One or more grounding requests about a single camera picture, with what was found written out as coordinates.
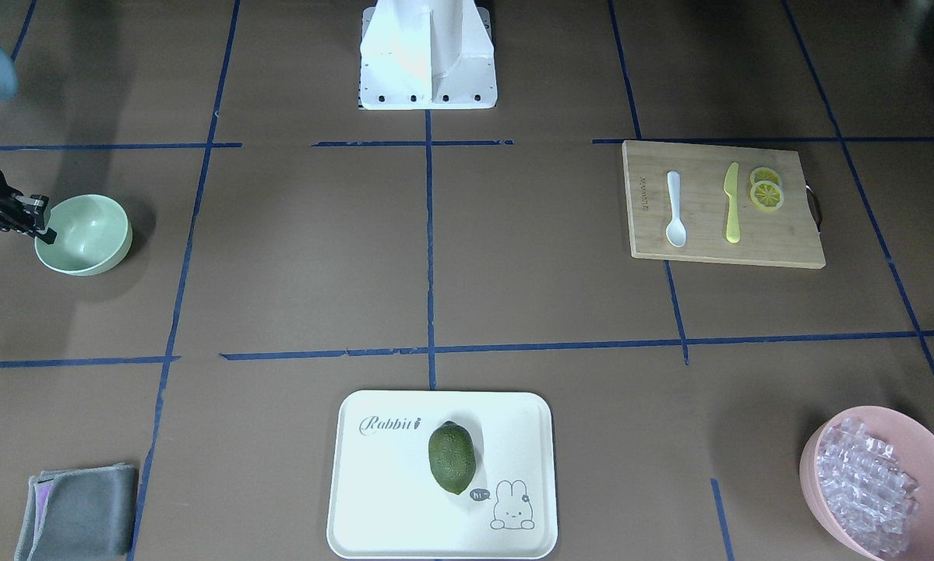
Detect pink bowl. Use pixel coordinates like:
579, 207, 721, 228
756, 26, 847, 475
798, 406, 934, 560

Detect metal cutting board handle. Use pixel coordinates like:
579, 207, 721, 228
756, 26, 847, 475
805, 184, 823, 234

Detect clear ice cubes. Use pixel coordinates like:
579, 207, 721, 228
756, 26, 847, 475
815, 418, 919, 558

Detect bamboo cutting board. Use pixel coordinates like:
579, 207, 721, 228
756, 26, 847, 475
621, 139, 825, 270

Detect lemon slice lower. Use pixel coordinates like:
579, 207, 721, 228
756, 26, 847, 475
749, 180, 784, 212

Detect green avocado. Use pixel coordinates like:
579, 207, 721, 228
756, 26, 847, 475
428, 420, 477, 495

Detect white plastic spoon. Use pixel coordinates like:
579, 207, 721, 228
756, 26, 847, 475
665, 170, 687, 248

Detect mint green bowl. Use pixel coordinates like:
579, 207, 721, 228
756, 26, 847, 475
33, 194, 133, 277

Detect yellow plastic knife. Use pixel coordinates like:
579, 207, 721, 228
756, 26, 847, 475
723, 162, 741, 244

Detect lemon slice upper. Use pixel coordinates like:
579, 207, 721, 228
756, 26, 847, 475
750, 167, 783, 188

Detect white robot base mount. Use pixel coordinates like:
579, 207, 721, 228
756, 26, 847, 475
358, 1, 499, 111

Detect lemon slice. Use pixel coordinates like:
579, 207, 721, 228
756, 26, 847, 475
750, 167, 783, 188
749, 180, 784, 212

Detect white rabbit tray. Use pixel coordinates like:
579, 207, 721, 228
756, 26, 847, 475
326, 390, 559, 560

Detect grey folded cloth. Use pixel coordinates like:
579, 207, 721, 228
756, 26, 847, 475
13, 463, 138, 560

